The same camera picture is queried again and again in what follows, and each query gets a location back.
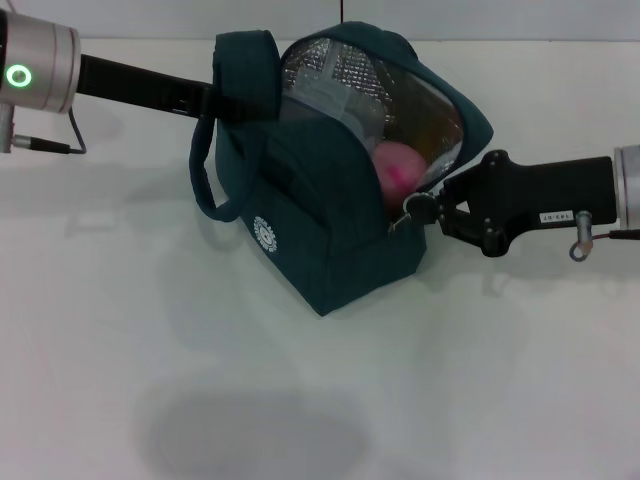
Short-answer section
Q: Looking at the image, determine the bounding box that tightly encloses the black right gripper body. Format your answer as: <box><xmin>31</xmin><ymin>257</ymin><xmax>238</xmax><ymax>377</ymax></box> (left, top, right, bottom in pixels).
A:
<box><xmin>468</xmin><ymin>149</ymin><xmax>619</xmax><ymax>259</ymax></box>

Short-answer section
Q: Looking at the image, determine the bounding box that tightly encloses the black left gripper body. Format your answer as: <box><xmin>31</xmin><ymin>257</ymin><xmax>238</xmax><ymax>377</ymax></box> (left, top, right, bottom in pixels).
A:
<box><xmin>74</xmin><ymin>53</ymin><xmax>216</xmax><ymax>121</ymax></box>

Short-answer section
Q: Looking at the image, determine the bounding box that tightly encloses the pink toy peach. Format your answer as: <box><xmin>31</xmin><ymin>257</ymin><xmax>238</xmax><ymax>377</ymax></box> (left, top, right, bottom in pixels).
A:
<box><xmin>372</xmin><ymin>142</ymin><xmax>428</xmax><ymax>212</ymax></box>

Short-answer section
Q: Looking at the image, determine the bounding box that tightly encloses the dark teal lunch bag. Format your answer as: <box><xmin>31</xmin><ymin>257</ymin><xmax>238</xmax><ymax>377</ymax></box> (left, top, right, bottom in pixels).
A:
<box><xmin>188</xmin><ymin>20</ymin><xmax>495</xmax><ymax>318</ymax></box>

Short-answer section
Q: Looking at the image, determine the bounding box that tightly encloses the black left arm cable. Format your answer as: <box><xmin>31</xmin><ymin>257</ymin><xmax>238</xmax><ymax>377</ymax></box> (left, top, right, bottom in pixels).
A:
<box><xmin>0</xmin><ymin>104</ymin><xmax>88</xmax><ymax>155</ymax></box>

